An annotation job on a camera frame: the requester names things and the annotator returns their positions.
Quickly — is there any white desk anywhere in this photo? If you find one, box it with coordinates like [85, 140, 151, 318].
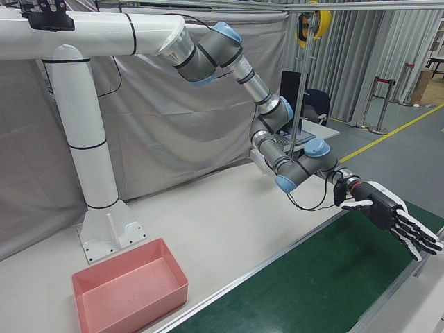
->
[277, 117, 341, 148]

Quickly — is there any black stand cable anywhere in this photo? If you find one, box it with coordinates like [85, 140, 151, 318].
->
[98, 54, 123, 98]

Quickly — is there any cardboard box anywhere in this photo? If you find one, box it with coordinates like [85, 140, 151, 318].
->
[411, 67, 434, 105]

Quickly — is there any grey laptop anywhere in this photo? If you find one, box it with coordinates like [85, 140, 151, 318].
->
[273, 130, 318, 153]

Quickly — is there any flat white box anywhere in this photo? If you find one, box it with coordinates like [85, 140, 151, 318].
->
[249, 148, 277, 176]

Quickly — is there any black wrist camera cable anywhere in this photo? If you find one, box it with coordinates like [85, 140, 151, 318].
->
[286, 173, 336, 212]

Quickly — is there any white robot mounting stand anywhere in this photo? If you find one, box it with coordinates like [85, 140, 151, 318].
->
[0, 10, 187, 266]

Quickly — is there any pink plastic basket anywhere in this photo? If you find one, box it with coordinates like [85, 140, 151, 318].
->
[71, 237, 190, 333]

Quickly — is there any grey backdrop cloth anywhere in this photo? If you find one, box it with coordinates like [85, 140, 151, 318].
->
[0, 0, 292, 261]

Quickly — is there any black overhead camera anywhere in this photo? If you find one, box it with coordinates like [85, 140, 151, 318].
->
[19, 0, 76, 32]

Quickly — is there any dark wooden table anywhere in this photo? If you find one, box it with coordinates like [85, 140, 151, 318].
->
[425, 56, 444, 76]

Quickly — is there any green conveyor belt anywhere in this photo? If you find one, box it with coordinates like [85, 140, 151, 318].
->
[148, 199, 444, 333]

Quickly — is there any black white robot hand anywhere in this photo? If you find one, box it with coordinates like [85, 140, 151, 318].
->
[340, 180, 444, 262]

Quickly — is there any black monitor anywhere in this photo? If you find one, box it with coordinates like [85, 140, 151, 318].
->
[279, 70, 309, 121]

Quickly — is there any dark blue office chair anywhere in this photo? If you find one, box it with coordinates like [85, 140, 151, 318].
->
[303, 88, 331, 126]

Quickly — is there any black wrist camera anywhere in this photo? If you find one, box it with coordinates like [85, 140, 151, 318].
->
[333, 178, 348, 207]

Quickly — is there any silver stanchion post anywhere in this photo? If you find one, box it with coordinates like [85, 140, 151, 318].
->
[360, 76, 381, 131]
[398, 62, 416, 107]
[369, 79, 397, 135]

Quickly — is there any grey pleated curtain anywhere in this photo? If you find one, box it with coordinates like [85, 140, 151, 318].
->
[294, 8, 444, 129]

